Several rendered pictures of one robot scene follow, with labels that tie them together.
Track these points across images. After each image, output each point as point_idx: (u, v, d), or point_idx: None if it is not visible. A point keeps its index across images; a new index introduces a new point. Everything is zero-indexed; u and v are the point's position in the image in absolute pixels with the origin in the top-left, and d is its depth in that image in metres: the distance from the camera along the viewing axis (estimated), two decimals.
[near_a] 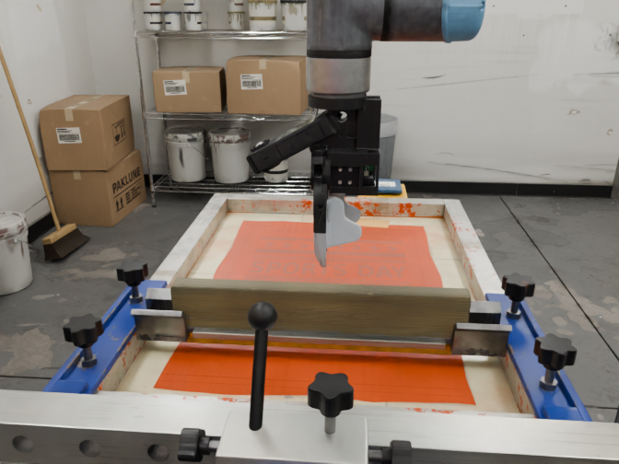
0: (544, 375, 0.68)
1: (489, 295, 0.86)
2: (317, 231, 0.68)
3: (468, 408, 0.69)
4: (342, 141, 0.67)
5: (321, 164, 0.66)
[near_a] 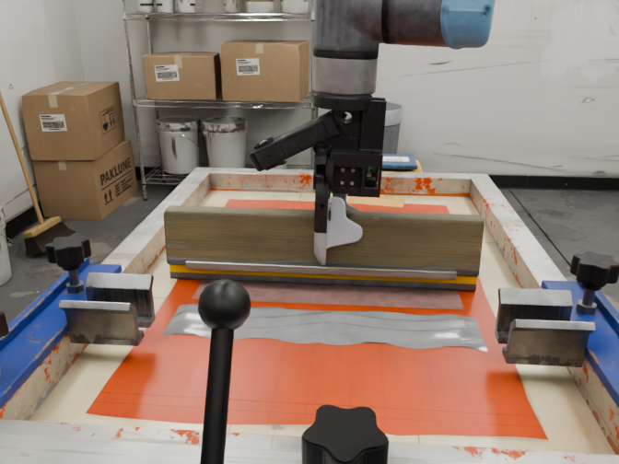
0: None
1: (547, 283, 0.65)
2: (318, 230, 0.68)
3: (537, 445, 0.48)
4: (345, 142, 0.67)
5: (323, 164, 0.66)
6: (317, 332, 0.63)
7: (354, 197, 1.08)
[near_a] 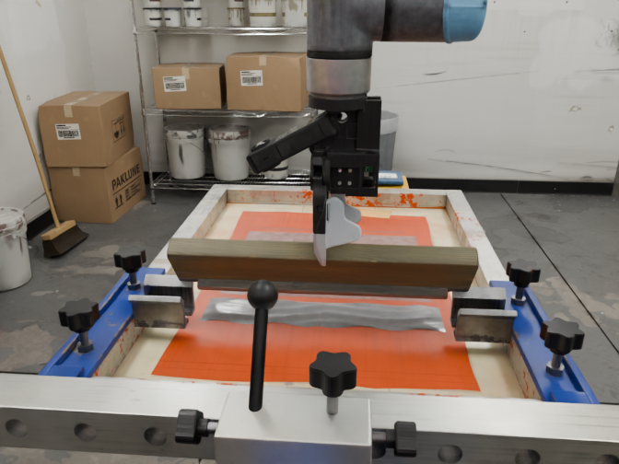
0: (551, 360, 0.66)
1: (493, 282, 0.85)
2: (316, 232, 0.68)
3: (473, 394, 0.68)
4: (342, 142, 0.67)
5: (320, 165, 0.66)
6: (317, 319, 0.83)
7: None
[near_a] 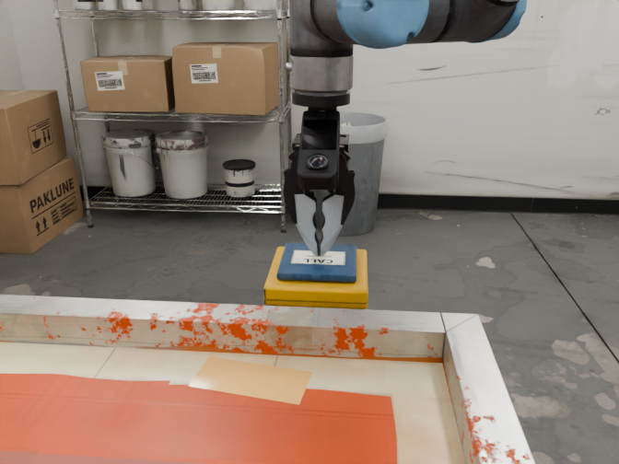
0: None
1: None
2: (344, 223, 0.72)
3: None
4: None
5: (350, 156, 0.69)
6: None
7: (211, 365, 0.54)
